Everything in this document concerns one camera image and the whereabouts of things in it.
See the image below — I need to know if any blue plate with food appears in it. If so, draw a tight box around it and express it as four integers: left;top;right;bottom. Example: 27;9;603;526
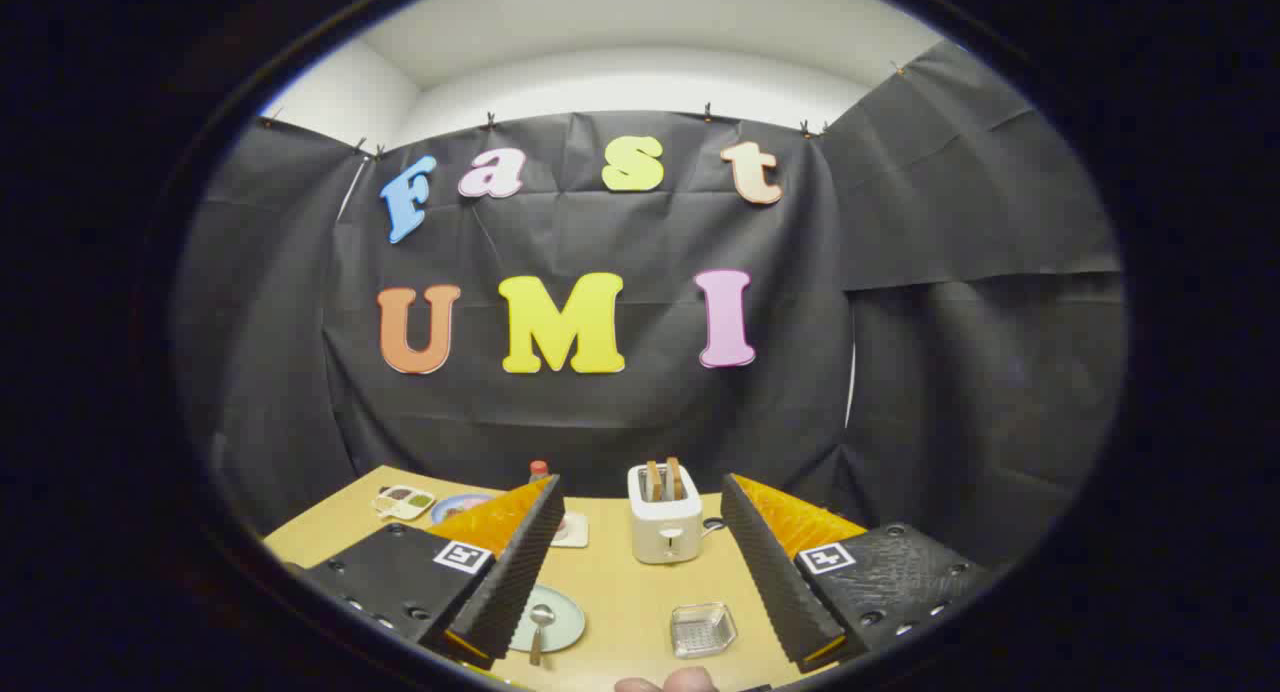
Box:
430;492;496;525

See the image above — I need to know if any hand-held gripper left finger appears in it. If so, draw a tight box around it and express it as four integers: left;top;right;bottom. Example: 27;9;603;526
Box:
300;474;566;671

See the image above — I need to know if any white condiment tray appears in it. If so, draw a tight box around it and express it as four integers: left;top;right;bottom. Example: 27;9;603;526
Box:
373;485;437;521

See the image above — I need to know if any mint green plate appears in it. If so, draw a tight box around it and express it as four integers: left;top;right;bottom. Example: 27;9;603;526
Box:
508;584;587;654

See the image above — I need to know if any black backdrop cloth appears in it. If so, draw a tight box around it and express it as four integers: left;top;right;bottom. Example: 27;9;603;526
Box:
175;40;1131;573

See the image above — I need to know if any metal wire basket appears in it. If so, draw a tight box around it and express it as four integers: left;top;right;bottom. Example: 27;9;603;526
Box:
669;602;738;660

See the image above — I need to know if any wooden-handled metal spoon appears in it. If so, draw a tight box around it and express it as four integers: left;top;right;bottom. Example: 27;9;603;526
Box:
528;603;557;667

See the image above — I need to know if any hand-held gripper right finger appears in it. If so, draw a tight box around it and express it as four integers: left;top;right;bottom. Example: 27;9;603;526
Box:
720;473;996;673

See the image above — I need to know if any white toaster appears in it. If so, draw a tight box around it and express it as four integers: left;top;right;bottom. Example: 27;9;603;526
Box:
627;462;704;565

